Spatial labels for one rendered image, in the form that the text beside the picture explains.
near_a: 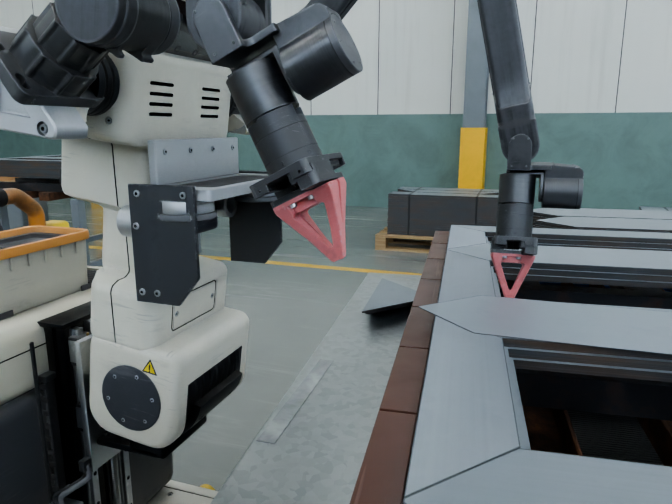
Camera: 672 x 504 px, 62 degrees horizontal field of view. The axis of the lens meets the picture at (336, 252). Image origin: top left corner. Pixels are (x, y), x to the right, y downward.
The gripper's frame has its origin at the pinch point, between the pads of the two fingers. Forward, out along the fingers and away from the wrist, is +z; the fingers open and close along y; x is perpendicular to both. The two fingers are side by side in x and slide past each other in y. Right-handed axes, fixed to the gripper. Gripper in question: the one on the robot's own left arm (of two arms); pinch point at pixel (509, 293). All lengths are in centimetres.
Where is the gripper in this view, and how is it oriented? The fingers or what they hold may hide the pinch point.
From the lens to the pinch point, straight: 96.5
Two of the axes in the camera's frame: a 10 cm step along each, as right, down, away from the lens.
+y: 2.3, 0.3, 9.7
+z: -0.7, 10.0, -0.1
